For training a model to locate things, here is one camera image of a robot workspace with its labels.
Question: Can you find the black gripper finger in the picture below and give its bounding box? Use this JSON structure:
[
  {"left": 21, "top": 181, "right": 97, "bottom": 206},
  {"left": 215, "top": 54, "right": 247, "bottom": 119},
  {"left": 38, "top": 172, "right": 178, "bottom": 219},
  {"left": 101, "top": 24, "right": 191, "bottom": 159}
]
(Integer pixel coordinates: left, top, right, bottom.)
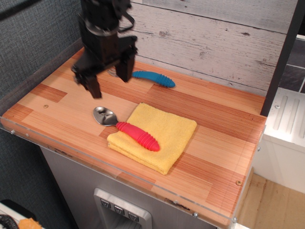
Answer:
[
  {"left": 116, "top": 53, "right": 135, "bottom": 82},
  {"left": 83, "top": 75, "right": 102, "bottom": 99}
]

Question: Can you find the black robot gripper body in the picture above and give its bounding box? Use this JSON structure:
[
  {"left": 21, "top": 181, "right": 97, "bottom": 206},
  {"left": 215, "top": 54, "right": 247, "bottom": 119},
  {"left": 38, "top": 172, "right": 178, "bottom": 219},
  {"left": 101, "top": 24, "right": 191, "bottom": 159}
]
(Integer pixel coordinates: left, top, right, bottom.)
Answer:
[{"left": 72, "top": 15, "right": 137, "bottom": 79}]

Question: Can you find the red handled metal spoon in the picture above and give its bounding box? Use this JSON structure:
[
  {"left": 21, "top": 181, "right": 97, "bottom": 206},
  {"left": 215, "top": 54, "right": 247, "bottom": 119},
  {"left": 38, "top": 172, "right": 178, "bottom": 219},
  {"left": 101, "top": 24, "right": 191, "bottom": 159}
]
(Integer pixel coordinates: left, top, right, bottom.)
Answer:
[{"left": 93, "top": 106, "right": 160, "bottom": 152}]

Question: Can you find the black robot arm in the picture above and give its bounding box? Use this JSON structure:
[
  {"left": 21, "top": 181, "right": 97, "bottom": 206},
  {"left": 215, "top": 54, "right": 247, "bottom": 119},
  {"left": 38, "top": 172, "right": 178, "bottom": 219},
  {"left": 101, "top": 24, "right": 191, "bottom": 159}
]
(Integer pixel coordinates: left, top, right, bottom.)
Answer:
[{"left": 71, "top": 0, "right": 137, "bottom": 99}]

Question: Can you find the orange object at corner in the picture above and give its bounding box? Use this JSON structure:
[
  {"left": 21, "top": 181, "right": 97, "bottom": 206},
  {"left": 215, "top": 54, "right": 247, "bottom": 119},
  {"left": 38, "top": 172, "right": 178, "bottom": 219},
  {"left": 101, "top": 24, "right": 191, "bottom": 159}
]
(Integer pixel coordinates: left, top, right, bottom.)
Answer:
[{"left": 18, "top": 218, "right": 42, "bottom": 229}]

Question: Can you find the yellow folded cloth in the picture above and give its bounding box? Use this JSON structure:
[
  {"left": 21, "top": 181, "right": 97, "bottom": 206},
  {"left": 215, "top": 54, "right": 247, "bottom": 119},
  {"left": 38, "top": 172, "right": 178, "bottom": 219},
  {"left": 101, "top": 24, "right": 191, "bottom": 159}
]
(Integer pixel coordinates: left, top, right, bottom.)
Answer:
[{"left": 107, "top": 103, "right": 197, "bottom": 175}]

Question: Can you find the grey toy fridge cabinet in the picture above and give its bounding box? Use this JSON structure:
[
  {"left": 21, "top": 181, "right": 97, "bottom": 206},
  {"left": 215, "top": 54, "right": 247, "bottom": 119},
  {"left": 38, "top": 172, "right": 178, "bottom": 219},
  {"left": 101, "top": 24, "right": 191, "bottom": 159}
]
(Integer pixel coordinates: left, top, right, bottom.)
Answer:
[{"left": 41, "top": 148, "right": 214, "bottom": 229}]

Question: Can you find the clear acrylic table edge guard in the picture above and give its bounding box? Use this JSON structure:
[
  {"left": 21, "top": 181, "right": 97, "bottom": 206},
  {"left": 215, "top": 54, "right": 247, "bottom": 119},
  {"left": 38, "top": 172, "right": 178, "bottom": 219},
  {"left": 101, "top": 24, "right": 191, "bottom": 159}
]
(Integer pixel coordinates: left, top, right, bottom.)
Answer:
[{"left": 1, "top": 112, "right": 266, "bottom": 229}]

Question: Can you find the silver dispenser button panel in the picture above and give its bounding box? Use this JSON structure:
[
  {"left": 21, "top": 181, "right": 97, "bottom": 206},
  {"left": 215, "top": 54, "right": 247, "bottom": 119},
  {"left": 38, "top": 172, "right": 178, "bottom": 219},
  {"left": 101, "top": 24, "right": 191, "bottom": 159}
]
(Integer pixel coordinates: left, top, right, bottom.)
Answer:
[{"left": 94, "top": 188, "right": 153, "bottom": 229}]

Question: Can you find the white toy sink unit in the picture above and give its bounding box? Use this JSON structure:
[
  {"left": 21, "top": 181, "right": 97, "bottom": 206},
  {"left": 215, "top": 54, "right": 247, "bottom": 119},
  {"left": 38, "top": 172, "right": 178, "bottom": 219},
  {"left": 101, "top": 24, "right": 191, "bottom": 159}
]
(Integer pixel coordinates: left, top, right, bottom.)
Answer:
[{"left": 251, "top": 34, "right": 305, "bottom": 194}]

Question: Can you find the blue handled metal fork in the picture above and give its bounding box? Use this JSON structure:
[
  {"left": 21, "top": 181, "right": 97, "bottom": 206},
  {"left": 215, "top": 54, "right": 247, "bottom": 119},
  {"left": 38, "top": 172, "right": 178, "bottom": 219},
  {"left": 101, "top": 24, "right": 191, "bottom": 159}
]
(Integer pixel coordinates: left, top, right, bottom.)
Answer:
[{"left": 107, "top": 69, "right": 176, "bottom": 88}]

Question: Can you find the dark grey right post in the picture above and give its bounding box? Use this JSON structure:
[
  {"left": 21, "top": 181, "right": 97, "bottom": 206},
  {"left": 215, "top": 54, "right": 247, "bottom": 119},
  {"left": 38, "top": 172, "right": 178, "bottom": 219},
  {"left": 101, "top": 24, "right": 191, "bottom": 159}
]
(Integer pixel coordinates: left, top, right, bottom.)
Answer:
[{"left": 260, "top": 0, "right": 305, "bottom": 117}]

